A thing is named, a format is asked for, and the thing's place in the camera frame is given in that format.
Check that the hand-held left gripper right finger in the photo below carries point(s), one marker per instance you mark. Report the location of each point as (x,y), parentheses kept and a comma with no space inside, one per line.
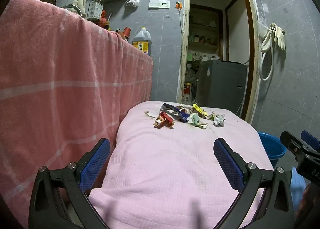
(228,162)

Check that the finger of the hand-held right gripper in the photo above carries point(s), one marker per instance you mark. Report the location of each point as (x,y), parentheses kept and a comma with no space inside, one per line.
(310,139)
(291,142)

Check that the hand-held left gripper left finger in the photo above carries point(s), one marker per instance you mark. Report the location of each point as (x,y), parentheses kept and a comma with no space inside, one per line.
(96,161)

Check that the blue plastic bucket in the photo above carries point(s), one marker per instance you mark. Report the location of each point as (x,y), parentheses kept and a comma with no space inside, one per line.
(273,147)

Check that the pile of wrappers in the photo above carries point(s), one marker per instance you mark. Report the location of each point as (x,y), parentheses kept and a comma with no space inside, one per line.
(195,118)

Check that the beige scrap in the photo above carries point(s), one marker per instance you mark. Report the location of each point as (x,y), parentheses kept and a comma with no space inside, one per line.
(148,113)

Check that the red paper carton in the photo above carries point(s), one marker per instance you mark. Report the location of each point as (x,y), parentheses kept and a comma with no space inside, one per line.
(165,119)

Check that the person's blue clothing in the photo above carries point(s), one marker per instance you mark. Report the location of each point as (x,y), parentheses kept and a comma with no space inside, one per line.
(298,181)

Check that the pink floral blanket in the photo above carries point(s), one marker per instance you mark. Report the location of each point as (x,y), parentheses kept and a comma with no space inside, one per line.
(175,159)

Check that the grey washing machine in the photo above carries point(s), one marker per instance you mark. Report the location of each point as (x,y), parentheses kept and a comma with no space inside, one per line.
(220,84)

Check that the red and white bag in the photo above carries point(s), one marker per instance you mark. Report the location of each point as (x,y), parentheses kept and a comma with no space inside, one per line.
(187,92)

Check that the salmon checked towel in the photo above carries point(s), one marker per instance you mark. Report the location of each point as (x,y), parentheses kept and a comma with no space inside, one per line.
(62,69)

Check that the cream rubber gloves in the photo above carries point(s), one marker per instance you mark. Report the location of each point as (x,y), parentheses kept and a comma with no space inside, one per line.
(279,35)

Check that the white plastic bag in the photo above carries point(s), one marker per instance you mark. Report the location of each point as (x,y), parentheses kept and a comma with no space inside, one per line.
(263,28)

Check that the large cooking oil bottle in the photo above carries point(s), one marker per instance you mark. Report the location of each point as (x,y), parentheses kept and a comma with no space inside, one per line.
(142,41)

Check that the red cup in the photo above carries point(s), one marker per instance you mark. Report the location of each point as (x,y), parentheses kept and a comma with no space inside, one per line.
(127,31)

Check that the wooden storage shelf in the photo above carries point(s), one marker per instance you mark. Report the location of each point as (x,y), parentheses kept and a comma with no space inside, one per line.
(202,28)

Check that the red hanging bag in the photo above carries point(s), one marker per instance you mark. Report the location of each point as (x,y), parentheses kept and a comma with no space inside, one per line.
(103,18)

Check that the grey utensil holder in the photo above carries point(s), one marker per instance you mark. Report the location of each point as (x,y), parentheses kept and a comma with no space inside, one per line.
(95,10)

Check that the metal faucet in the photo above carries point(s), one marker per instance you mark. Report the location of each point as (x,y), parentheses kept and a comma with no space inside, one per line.
(72,6)

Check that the beige hanging cloth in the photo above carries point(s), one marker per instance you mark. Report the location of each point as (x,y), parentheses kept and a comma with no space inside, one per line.
(79,1)

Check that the orange plug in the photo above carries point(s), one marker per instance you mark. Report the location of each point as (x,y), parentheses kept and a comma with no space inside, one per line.
(178,6)

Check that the white crumpled cloth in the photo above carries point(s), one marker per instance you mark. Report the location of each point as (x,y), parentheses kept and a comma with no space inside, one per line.
(132,0)

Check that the wooden door frame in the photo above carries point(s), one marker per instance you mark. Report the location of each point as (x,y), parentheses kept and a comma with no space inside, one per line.
(253,69)

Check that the white wall switch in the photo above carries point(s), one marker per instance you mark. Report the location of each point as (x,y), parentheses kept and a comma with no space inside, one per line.
(154,4)

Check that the white wall socket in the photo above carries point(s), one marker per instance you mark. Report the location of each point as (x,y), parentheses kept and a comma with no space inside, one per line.
(164,5)

